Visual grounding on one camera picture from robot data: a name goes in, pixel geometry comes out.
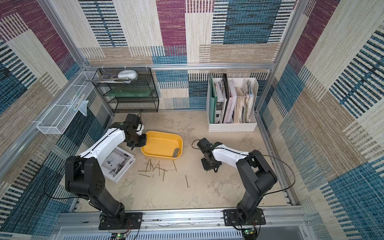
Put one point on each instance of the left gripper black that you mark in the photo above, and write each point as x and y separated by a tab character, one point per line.
142	143

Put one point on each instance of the white file organizer box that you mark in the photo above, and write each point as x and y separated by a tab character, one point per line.
235	106

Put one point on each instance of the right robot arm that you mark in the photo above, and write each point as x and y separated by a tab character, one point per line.
255	172

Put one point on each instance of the white round object on shelf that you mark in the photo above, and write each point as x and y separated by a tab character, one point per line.
129	75

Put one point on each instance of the white wire wall basket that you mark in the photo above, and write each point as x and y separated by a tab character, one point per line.
70	102

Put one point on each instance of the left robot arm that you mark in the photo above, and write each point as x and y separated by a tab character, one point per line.
85	178

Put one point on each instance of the black wire mesh shelf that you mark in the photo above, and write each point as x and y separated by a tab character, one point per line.
122	96

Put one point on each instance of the yellow plastic storage box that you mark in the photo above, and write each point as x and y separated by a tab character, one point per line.
162	145

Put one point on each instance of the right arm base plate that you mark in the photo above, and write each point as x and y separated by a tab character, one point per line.
234	217

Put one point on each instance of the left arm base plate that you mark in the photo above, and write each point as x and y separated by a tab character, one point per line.
131	221

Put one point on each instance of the green folder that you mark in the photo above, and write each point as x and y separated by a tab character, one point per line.
212	101

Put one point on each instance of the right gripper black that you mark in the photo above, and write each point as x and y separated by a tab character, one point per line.
210	163

